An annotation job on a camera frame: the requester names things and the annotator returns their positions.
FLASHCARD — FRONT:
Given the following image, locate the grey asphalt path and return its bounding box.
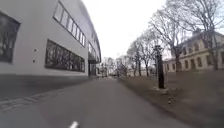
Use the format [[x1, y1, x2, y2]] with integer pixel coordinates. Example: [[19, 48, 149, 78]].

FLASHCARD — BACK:
[[0, 77, 194, 128]]

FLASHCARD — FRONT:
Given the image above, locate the black pole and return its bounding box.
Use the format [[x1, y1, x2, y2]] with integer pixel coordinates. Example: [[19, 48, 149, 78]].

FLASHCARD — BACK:
[[153, 44, 166, 90]]

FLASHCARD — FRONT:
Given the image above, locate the row of bare trees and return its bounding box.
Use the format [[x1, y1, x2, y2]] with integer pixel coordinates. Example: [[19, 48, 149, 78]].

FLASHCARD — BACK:
[[101, 0, 224, 78]]

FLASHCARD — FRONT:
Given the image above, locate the robot's own part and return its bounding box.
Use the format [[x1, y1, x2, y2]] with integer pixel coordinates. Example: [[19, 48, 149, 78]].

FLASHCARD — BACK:
[[68, 121, 80, 128]]

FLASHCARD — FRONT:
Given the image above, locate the beige building with chimney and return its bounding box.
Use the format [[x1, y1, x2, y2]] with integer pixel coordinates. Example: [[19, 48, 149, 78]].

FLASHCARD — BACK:
[[163, 29, 224, 73]]

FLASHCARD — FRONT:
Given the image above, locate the white building with dark windows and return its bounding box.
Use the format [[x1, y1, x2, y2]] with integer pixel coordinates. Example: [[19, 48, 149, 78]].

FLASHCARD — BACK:
[[0, 0, 103, 98]]

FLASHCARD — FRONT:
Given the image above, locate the brownish grass ground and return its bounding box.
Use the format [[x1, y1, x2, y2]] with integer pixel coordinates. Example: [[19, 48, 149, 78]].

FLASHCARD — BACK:
[[118, 69, 224, 128]]

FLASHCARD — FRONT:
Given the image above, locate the grey cobblestone strip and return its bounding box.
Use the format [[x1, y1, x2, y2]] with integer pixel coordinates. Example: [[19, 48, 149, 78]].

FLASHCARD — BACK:
[[0, 79, 94, 113]]

